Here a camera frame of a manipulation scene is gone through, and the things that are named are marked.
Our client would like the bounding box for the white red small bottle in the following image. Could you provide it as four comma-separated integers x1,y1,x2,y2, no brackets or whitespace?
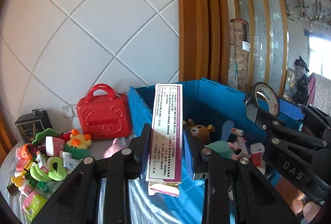
231,128,244,137

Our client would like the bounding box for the tape roll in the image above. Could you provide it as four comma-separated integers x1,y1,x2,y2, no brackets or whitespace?
244,82,280,116

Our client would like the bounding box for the green frog plush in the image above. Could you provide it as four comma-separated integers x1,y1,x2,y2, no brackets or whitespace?
30,154,67,183

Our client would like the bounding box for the green round jar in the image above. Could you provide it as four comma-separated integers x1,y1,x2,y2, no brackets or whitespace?
38,181,50,193

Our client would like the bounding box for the green wet wipes pack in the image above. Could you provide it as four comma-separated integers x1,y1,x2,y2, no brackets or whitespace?
22,191,47,221

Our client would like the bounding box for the large Peppa pig plush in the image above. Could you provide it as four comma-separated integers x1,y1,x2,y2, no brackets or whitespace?
205,141,239,160

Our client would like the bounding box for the purple white medicine box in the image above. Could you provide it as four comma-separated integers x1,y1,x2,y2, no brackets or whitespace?
146,84,183,198

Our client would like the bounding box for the person right hand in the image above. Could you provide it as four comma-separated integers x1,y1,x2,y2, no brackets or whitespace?
290,191,321,223

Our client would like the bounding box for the blue shoehorn paddle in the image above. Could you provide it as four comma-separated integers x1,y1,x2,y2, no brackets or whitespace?
221,120,235,142

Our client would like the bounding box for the green yellow duck plush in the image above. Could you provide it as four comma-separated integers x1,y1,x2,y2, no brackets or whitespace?
65,129,92,160

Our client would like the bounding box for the white tissue pack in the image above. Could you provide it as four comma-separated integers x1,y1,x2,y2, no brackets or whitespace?
46,136,65,157

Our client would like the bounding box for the yellow duck snowball clamp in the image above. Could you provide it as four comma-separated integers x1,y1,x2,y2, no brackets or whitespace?
11,159,33,188

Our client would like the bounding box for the brown medicine bottle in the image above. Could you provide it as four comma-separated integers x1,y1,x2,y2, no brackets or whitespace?
7,183,18,196

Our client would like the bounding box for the blue plastic storage crate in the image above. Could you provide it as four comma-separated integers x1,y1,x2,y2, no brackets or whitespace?
127,77,303,224

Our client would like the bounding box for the pink tissue pack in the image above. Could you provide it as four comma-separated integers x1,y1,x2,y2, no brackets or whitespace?
16,158,31,172

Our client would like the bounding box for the small George pig plush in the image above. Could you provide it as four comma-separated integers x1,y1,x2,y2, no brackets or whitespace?
103,138,130,158

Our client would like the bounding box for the orange pink pig plush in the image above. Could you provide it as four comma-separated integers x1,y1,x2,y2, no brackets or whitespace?
15,143,38,160

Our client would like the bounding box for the brown bear plush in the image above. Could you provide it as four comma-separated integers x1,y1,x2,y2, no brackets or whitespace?
183,119,215,145

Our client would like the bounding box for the green felt leaf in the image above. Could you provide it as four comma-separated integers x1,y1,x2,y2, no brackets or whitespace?
32,128,60,147

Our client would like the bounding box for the rolled carpet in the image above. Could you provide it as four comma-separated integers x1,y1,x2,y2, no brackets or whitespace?
227,19,250,92

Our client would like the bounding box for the black coffee cup gift box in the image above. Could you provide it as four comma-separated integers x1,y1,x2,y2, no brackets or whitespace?
15,109,52,143

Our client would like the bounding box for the red toy suitcase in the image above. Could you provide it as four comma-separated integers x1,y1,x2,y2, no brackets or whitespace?
77,83,132,140

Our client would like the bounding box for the wooden glass partition screen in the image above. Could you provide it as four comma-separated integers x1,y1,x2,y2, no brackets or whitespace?
234,0,288,96

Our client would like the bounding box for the wall socket panel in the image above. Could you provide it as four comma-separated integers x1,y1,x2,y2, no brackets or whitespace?
61,104,77,118

